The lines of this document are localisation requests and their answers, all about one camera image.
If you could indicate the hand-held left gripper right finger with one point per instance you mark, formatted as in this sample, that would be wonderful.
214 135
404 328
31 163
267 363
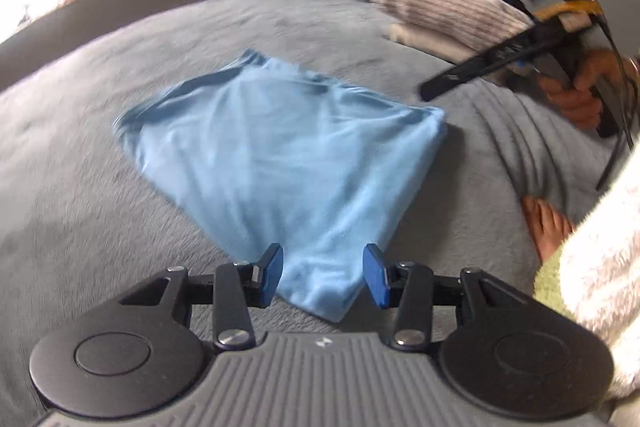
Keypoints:
375 274

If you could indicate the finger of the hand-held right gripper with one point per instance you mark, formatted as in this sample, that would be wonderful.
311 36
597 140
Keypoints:
475 69

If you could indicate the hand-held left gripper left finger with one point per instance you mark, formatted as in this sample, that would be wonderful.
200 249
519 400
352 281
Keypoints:
272 274

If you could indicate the light blue t-shirt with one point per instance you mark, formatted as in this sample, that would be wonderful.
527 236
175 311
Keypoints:
280 167

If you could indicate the person's right hand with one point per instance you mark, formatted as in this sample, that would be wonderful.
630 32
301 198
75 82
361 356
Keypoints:
600 77

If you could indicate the person's bare foot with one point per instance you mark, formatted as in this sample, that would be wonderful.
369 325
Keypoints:
547 227

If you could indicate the fluffy green-cuffed pajama leg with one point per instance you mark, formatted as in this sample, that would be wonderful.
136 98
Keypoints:
600 282

